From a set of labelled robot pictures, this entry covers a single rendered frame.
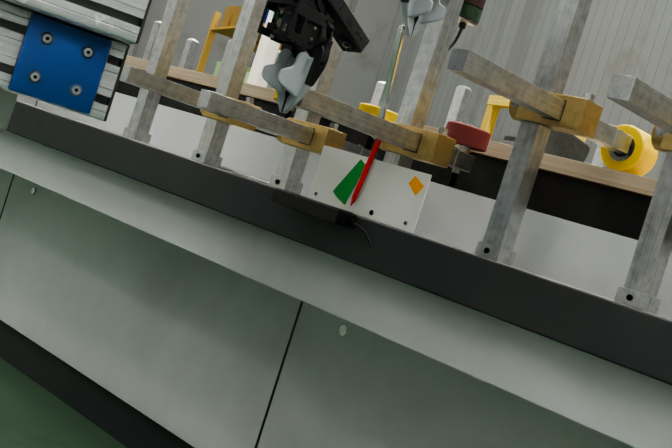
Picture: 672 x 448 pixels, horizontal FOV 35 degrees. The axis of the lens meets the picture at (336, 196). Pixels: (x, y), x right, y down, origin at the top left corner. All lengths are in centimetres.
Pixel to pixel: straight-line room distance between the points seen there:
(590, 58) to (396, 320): 822
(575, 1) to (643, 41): 768
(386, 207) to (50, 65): 76
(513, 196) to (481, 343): 23
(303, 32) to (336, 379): 82
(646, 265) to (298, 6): 60
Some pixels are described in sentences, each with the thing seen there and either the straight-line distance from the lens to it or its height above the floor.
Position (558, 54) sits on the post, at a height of 103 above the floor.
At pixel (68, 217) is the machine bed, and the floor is 44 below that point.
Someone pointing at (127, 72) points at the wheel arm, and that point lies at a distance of 197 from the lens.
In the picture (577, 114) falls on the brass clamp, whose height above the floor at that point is 94.
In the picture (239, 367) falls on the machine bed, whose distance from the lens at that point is 229.
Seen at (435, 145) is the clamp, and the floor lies 85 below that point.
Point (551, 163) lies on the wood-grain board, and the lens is 185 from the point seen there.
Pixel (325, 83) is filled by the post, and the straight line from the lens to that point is 198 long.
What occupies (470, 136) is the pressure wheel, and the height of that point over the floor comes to 89.
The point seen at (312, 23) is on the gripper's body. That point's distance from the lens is 153.
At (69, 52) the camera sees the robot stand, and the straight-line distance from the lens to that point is 118.
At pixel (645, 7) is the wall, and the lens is 951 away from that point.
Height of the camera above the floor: 73
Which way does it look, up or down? level
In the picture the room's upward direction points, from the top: 18 degrees clockwise
